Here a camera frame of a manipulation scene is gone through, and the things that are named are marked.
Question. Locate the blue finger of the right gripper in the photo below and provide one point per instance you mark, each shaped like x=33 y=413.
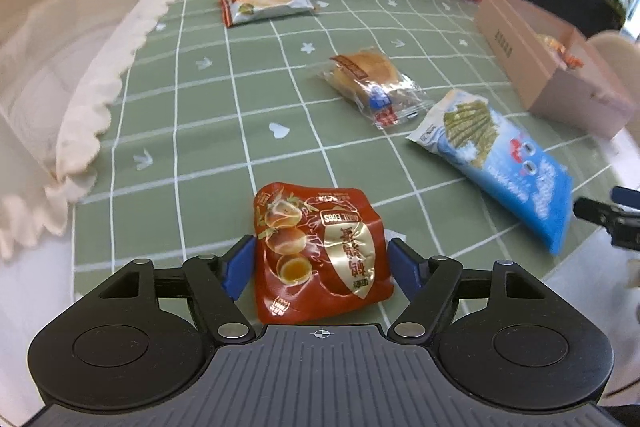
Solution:
x=620 y=220

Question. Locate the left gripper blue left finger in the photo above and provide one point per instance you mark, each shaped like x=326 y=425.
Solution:
x=215 y=283

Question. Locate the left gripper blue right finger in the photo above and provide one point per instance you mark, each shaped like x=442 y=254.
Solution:
x=430 y=285

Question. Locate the blue seaweed snack bag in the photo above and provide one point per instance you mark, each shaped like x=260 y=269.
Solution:
x=503 y=160

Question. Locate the dark red egg snack packet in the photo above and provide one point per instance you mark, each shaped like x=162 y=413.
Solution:
x=320 y=252

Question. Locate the pink cardboard box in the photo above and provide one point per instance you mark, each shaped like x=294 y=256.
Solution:
x=555 y=71

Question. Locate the beige chair near box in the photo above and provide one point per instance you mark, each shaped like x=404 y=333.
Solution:
x=617 y=56

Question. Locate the clear wrapped bun packet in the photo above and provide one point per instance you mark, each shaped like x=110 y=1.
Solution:
x=376 y=87

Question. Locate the green checked tablecloth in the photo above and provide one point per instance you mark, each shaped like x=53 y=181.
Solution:
x=208 y=114

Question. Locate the silver bread snack packet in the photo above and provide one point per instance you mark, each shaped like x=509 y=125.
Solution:
x=240 y=12

